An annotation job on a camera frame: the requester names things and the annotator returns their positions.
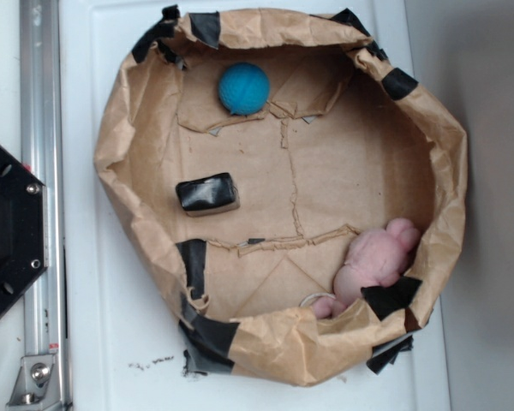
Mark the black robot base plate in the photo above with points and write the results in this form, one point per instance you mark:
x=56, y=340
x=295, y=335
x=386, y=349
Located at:
x=22, y=230

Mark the white tray board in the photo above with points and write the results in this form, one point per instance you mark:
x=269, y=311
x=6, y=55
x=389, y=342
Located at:
x=126, y=350

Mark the blue ball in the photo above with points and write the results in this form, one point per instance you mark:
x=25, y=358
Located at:
x=243, y=89

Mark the pink plush toy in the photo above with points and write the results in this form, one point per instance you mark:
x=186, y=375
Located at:
x=376, y=257

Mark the black taped box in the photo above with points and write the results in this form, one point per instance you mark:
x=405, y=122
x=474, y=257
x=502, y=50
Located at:
x=208, y=195

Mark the aluminium extrusion rail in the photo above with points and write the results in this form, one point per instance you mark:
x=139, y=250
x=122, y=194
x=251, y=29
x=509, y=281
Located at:
x=45, y=303

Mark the metal corner bracket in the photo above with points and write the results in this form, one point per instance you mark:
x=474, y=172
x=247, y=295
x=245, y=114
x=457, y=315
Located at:
x=37, y=385

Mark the brown paper bag tray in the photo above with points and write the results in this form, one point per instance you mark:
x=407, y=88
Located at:
x=345, y=142

